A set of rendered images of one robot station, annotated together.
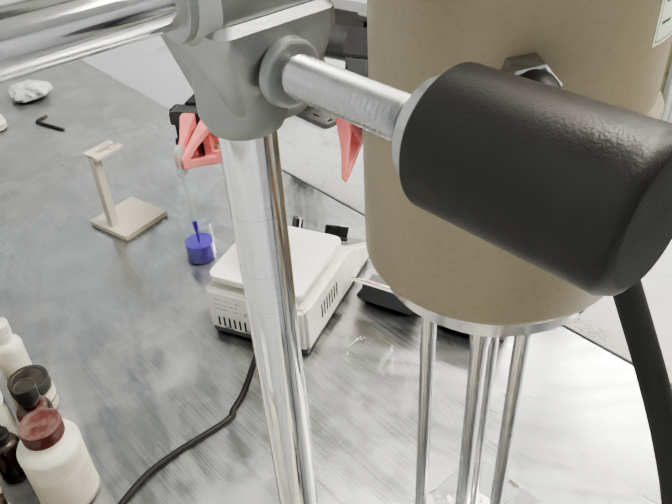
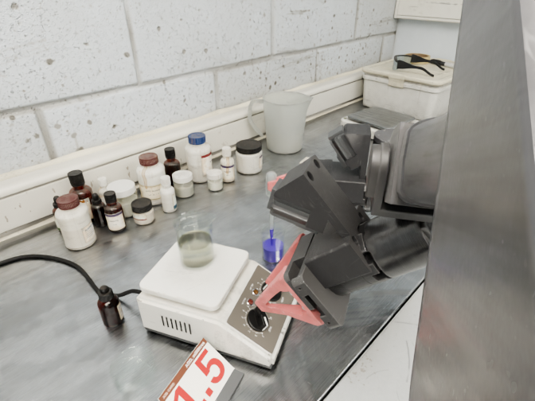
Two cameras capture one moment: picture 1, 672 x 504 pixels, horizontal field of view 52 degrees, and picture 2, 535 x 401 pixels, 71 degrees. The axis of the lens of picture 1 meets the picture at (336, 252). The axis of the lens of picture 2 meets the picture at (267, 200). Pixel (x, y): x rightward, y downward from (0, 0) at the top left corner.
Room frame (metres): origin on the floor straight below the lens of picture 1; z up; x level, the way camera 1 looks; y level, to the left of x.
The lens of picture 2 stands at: (0.69, -0.34, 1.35)
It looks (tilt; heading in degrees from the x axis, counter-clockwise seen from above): 32 degrees down; 84
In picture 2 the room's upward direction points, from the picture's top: straight up
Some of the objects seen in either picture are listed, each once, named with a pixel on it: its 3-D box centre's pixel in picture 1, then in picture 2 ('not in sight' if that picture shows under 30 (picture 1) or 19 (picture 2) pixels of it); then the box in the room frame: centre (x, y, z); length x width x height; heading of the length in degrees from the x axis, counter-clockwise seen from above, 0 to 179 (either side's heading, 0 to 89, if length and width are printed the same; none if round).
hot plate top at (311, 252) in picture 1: (276, 257); (197, 270); (0.64, 0.07, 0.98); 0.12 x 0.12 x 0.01; 65
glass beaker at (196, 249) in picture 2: not in sight; (197, 239); (0.64, 0.09, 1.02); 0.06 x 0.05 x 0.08; 14
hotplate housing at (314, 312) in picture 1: (290, 274); (215, 296); (0.66, 0.06, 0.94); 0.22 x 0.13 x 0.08; 155
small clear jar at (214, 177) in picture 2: not in sight; (214, 180); (0.65, 0.45, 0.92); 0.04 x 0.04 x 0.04
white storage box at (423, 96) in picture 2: not in sight; (418, 85); (1.42, 1.04, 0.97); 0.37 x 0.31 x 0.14; 38
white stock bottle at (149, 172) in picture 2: not in sight; (151, 178); (0.52, 0.42, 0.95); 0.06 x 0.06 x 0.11
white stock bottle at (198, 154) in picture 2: not in sight; (198, 157); (0.61, 0.51, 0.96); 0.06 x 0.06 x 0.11
